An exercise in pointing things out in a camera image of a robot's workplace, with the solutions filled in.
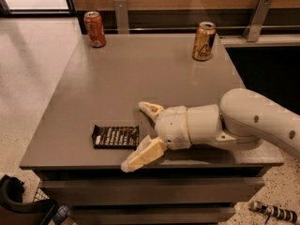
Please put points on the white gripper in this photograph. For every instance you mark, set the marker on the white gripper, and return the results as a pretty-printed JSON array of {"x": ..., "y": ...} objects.
[{"x": 172, "y": 126}]

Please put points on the black rxbar chocolate wrapper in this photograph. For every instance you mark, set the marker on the black rxbar chocolate wrapper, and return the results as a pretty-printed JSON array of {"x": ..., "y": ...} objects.
[{"x": 115, "y": 137}]

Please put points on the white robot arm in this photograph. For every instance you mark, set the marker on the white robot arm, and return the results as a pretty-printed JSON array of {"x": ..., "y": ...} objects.
[{"x": 242, "y": 120}]

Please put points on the gold soda can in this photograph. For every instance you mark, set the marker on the gold soda can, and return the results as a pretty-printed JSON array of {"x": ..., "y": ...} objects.
[{"x": 204, "y": 40}]

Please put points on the red coke can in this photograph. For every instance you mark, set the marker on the red coke can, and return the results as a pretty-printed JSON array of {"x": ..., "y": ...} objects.
[{"x": 94, "y": 27}]

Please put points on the upper grey drawer front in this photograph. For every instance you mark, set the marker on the upper grey drawer front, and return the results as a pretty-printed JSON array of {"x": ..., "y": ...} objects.
[{"x": 153, "y": 191}]

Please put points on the grey drawer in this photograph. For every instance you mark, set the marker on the grey drawer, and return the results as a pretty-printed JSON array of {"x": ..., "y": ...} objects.
[
  {"x": 153, "y": 191},
  {"x": 153, "y": 216}
]

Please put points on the lower grey drawer front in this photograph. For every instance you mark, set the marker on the lower grey drawer front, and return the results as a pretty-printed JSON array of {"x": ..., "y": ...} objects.
[{"x": 153, "y": 216}]

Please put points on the black white striped cylinder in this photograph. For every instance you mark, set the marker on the black white striped cylinder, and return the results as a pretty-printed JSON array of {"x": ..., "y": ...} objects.
[{"x": 275, "y": 212}]

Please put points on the left metal wall bracket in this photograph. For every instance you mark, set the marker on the left metal wall bracket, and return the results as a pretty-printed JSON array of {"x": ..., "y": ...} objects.
[{"x": 121, "y": 14}]

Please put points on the metal wall bracket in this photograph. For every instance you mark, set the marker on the metal wall bracket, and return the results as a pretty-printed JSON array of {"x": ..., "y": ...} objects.
[
  {"x": 254, "y": 28},
  {"x": 121, "y": 14}
]

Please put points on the right metal wall bracket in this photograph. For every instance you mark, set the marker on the right metal wall bracket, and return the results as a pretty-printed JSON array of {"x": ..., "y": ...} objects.
[{"x": 254, "y": 28}]

